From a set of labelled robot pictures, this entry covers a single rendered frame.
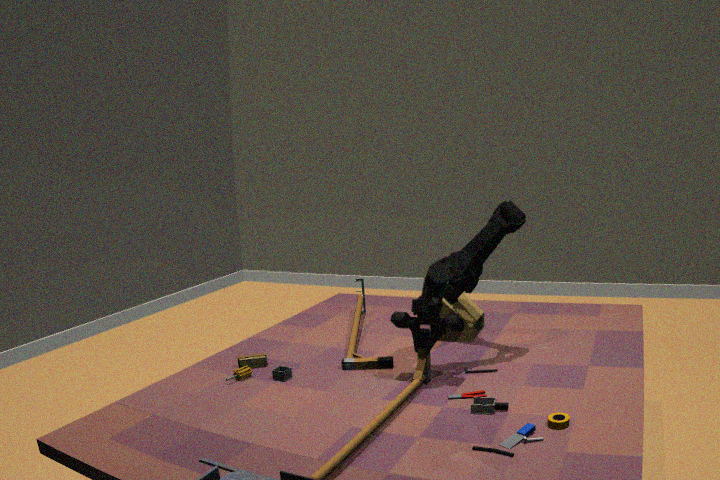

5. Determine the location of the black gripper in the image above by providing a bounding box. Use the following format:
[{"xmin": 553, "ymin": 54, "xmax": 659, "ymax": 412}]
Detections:
[{"xmin": 391, "ymin": 292, "xmax": 464, "ymax": 354}]

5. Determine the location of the yellow roll of tape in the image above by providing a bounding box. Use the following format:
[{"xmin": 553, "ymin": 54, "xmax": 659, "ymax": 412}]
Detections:
[{"xmin": 547, "ymin": 413, "xmax": 570, "ymax": 430}]

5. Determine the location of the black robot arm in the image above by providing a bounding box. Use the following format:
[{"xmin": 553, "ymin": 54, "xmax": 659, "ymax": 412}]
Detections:
[{"xmin": 411, "ymin": 200, "xmax": 526, "ymax": 317}]

